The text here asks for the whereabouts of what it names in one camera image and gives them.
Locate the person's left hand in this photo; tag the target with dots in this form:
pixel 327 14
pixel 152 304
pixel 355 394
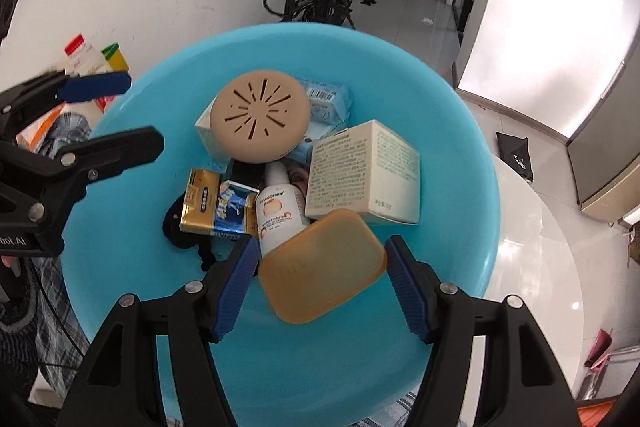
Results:
pixel 6 263

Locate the gold and blue packet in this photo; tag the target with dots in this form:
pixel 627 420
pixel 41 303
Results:
pixel 210 207

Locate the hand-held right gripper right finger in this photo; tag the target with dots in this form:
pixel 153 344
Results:
pixel 407 292

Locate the red capped milk bottle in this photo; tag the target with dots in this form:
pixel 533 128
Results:
pixel 82 57

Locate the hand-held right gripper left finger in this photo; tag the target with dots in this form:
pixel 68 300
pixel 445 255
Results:
pixel 232 287

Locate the round beige slotted case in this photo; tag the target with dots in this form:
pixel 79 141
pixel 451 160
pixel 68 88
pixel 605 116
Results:
pixel 260 117

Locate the person's left forearm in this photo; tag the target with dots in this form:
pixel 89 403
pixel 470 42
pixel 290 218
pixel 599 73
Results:
pixel 15 322

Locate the plaid cloth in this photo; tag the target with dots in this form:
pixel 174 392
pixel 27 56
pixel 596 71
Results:
pixel 55 297

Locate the white bottle with orange label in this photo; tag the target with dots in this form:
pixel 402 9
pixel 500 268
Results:
pixel 277 217

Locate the pink item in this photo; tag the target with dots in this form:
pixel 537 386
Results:
pixel 600 349

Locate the light blue tissue pack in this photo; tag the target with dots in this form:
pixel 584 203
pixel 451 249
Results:
pixel 327 99
pixel 312 142

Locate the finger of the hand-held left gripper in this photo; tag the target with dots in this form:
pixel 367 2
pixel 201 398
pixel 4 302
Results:
pixel 120 149
pixel 95 87

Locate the orange translucent soap box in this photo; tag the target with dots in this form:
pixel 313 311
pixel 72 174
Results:
pixel 322 267

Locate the pale teal box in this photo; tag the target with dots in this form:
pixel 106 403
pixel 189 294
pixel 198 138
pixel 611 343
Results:
pixel 207 137

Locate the blue plastic basin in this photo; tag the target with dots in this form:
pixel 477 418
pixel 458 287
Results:
pixel 310 382

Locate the cream box with orange face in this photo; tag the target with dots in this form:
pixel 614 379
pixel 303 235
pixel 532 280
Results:
pixel 360 172

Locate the yellow bottle with green cap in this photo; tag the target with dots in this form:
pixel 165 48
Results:
pixel 116 59

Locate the small black case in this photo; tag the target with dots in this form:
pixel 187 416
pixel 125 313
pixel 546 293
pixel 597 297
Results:
pixel 245 174

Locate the black flat bag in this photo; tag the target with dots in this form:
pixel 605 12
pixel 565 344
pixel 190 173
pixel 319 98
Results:
pixel 515 154

